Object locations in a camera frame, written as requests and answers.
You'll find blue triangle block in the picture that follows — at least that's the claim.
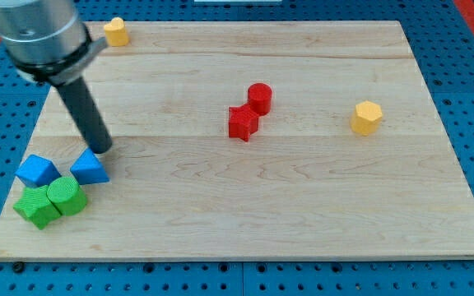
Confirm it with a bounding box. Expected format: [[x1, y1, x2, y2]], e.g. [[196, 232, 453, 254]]
[[70, 148, 109, 185]]

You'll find red star block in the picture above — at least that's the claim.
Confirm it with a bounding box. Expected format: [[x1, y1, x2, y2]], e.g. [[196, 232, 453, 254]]
[[228, 104, 260, 142]]

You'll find green cylinder block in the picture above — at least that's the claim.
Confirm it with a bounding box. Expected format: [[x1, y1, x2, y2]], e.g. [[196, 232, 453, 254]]
[[47, 176, 87, 216]]

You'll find yellow hexagon block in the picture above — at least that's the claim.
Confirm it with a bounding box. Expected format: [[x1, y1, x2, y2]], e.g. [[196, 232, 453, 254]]
[[350, 100, 383, 136]]

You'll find red cylinder block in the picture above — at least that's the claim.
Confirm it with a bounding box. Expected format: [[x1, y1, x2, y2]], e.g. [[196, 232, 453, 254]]
[[247, 83, 272, 116]]

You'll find yellow heart block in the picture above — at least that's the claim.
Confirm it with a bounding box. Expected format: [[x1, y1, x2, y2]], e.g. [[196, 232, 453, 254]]
[[103, 17, 130, 47]]

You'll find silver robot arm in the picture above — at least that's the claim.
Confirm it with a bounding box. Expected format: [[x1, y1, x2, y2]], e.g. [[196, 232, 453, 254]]
[[0, 0, 108, 86]]

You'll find blue cube block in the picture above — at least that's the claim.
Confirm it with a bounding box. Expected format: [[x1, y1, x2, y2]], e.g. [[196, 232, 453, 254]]
[[15, 155, 61, 187]]

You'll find green star block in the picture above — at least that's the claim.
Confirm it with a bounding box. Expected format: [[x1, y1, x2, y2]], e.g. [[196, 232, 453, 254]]
[[12, 185, 62, 229]]

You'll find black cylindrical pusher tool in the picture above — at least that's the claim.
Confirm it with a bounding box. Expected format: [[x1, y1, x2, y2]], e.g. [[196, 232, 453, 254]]
[[57, 76, 113, 154]]

